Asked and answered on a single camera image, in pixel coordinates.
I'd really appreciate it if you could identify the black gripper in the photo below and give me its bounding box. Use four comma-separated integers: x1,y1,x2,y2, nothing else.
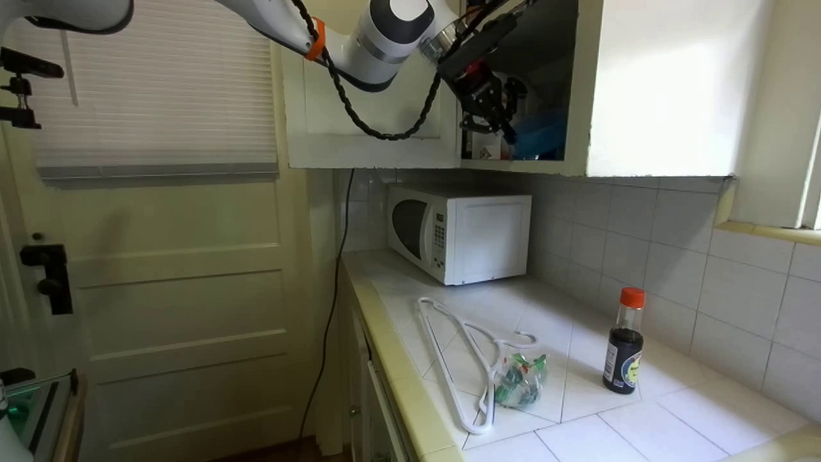
465,73,526,144

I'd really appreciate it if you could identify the cream cabinet door with knob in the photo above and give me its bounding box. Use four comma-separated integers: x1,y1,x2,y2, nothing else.
279,40,465,171

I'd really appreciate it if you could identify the cream base cabinet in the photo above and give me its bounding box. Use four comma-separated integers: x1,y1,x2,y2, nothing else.
345,289,422,462

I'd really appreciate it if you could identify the white mug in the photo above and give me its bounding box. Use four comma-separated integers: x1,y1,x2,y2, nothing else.
469,125,503,164

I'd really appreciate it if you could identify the white microwave oven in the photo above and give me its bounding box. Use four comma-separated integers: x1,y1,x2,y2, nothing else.
385,184,533,288

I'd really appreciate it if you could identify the soy sauce bottle red cap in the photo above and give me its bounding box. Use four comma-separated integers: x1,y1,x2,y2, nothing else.
600,286,650,398

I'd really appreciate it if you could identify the white panelled room door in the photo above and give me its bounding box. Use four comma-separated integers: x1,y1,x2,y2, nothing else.
0,125,346,462

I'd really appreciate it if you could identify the grey equipment stand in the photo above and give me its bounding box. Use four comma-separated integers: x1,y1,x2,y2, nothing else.
0,368,84,462

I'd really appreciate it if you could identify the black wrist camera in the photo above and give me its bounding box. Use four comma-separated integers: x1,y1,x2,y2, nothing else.
439,0,526,80

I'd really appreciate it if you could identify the black coiled robot cable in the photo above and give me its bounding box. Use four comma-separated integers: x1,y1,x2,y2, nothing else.
290,0,483,144

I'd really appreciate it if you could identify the cream wall cabinet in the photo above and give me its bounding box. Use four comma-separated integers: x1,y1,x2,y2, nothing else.
458,0,739,182

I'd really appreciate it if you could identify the orange cable strap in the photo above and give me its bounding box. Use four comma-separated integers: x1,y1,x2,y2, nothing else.
303,17,331,65

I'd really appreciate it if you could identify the black microwave power cord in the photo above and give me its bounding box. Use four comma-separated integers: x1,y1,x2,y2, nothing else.
292,166,359,443

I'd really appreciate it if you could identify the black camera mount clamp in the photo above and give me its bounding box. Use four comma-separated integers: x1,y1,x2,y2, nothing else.
0,47,68,130

